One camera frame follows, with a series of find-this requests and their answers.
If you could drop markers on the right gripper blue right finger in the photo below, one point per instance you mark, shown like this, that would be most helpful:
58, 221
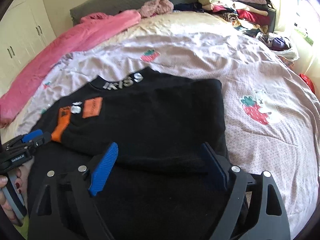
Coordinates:
217, 167

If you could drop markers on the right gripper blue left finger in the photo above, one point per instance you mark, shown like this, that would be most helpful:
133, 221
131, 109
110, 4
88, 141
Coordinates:
103, 169

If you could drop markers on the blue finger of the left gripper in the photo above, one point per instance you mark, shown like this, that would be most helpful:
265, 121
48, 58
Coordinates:
38, 141
32, 135

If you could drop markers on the black sweater orange patches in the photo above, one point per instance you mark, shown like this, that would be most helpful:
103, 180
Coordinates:
159, 187

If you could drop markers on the basket of small clothes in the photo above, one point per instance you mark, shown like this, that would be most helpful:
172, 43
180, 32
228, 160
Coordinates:
281, 46

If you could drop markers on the pile of folded clothes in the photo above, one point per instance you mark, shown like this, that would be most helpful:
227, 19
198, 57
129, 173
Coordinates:
250, 17

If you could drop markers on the left hand red nails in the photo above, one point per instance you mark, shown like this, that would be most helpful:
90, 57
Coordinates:
12, 201

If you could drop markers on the pink fleece blanket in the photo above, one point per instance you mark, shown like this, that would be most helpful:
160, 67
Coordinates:
92, 30

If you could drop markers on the lilac strawberry print quilt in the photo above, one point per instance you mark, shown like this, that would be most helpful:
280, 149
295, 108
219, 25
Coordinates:
272, 117

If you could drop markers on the cream wardrobe cabinet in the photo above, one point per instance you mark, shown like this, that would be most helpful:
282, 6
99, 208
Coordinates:
25, 31

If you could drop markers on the red bag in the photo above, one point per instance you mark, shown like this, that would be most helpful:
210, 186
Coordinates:
308, 81

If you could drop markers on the dark navy garment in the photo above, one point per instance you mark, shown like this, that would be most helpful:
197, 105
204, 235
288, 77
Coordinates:
195, 7

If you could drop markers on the pink fuzzy garment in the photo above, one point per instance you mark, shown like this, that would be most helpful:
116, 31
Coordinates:
156, 7

